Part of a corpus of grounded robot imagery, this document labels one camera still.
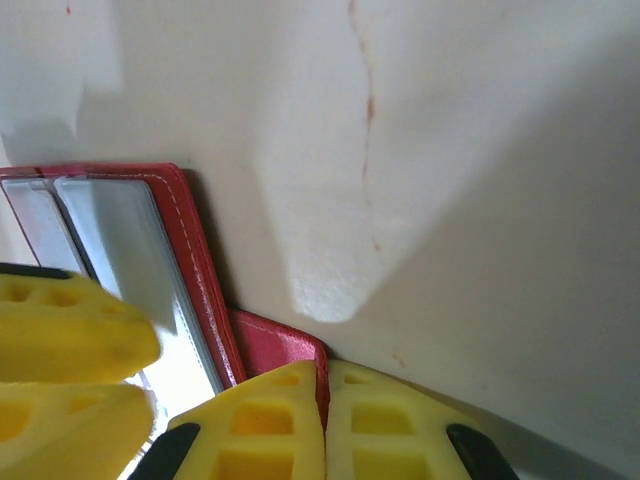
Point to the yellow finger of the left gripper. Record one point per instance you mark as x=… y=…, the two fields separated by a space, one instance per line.
x=50 y=430
x=60 y=330

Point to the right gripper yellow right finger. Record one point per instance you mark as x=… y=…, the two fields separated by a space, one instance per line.
x=390 y=430

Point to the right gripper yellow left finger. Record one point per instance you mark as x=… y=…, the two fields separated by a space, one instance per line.
x=260 y=425

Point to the red card holder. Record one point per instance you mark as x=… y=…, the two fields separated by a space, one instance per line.
x=200 y=260

